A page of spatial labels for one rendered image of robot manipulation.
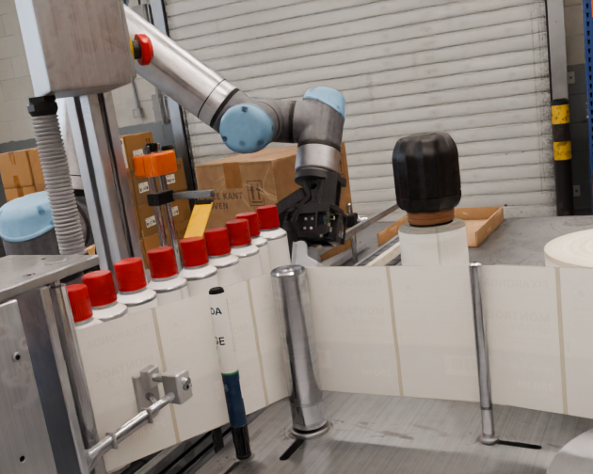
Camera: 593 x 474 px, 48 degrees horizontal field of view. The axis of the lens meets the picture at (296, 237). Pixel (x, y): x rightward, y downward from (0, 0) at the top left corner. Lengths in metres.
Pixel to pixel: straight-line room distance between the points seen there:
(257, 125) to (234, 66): 4.67
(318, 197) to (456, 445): 0.53
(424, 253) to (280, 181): 0.69
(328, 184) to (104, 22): 0.47
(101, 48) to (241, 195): 0.79
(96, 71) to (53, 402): 0.40
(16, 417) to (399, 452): 0.38
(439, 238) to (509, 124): 4.28
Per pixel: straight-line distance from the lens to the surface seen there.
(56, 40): 0.80
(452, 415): 0.78
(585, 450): 0.70
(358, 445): 0.73
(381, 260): 1.32
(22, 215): 1.18
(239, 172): 1.52
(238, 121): 1.02
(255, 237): 0.99
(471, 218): 1.98
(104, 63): 0.80
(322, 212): 1.08
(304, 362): 0.72
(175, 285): 0.82
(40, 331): 0.53
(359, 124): 5.29
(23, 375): 0.51
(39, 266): 0.55
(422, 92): 5.16
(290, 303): 0.70
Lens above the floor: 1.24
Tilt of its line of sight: 12 degrees down
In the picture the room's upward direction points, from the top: 8 degrees counter-clockwise
